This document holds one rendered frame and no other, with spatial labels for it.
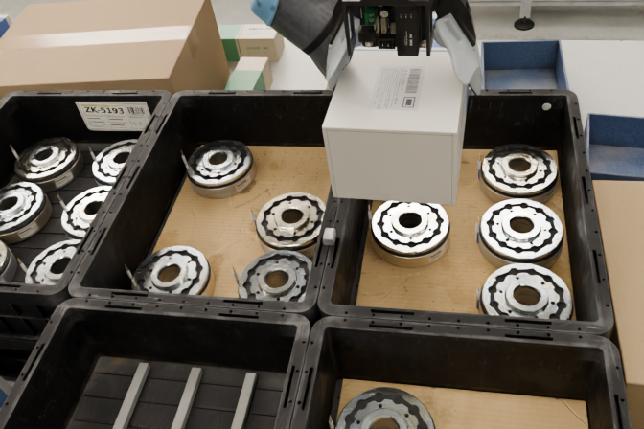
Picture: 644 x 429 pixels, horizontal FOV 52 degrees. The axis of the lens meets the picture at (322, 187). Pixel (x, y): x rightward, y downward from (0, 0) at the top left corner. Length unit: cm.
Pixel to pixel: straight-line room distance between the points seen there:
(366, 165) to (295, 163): 42
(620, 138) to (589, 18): 178
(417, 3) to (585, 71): 92
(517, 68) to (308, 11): 47
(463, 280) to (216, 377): 33
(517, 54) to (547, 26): 153
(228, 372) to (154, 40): 69
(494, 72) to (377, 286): 68
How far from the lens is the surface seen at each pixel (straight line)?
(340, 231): 78
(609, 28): 294
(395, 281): 85
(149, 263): 91
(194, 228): 97
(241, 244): 93
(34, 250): 106
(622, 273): 85
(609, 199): 93
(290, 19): 118
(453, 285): 85
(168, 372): 84
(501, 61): 140
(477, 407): 76
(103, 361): 88
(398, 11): 55
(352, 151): 61
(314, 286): 73
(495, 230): 87
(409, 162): 60
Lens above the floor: 151
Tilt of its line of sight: 44 degrees down
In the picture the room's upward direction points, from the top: 10 degrees counter-clockwise
